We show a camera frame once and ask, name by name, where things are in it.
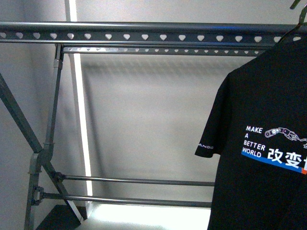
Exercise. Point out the black printed t-shirt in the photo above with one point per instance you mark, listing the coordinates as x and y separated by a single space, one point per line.
258 127

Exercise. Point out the grey metal drying rack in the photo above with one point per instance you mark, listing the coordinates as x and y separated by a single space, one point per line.
211 39

